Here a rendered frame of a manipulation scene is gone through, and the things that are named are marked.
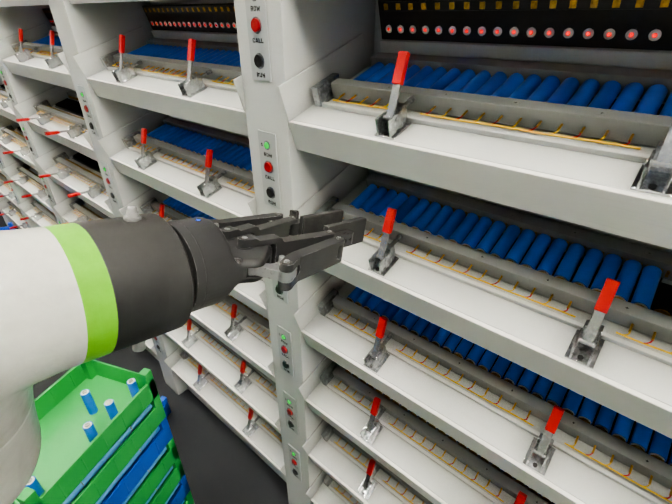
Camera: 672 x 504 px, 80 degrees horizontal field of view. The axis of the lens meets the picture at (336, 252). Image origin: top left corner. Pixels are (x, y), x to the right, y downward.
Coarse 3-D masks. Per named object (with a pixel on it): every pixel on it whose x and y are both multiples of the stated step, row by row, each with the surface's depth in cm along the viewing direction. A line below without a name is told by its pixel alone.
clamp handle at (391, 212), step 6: (390, 210) 55; (396, 210) 55; (390, 216) 55; (384, 222) 56; (390, 222) 56; (384, 228) 56; (390, 228) 56; (384, 234) 57; (384, 240) 57; (384, 246) 57; (378, 252) 58; (384, 252) 57
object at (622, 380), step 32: (320, 192) 67; (352, 192) 73; (576, 224) 53; (352, 256) 61; (416, 256) 59; (384, 288) 58; (416, 288) 55; (448, 288) 54; (512, 288) 52; (448, 320) 52; (480, 320) 49; (512, 320) 48; (544, 320) 47; (576, 320) 47; (512, 352) 48; (544, 352) 45; (608, 352) 43; (576, 384) 44; (608, 384) 41; (640, 384) 40; (640, 416) 41
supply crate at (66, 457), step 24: (96, 360) 96; (72, 384) 94; (96, 384) 96; (120, 384) 96; (144, 384) 90; (48, 408) 89; (72, 408) 90; (120, 408) 90; (144, 408) 90; (48, 432) 85; (72, 432) 85; (120, 432) 84; (48, 456) 80; (72, 456) 80; (96, 456) 79; (48, 480) 76; (72, 480) 74
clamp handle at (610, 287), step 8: (608, 280) 40; (616, 280) 40; (608, 288) 41; (616, 288) 40; (600, 296) 41; (608, 296) 41; (600, 304) 41; (608, 304) 41; (600, 312) 41; (592, 320) 42; (600, 320) 41; (592, 328) 42; (584, 336) 42; (592, 336) 42
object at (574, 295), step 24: (360, 216) 64; (408, 240) 60; (432, 240) 57; (480, 264) 53; (504, 264) 51; (528, 288) 50; (552, 288) 48; (576, 288) 47; (624, 312) 44; (648, 312) 43; (624, 336) 43
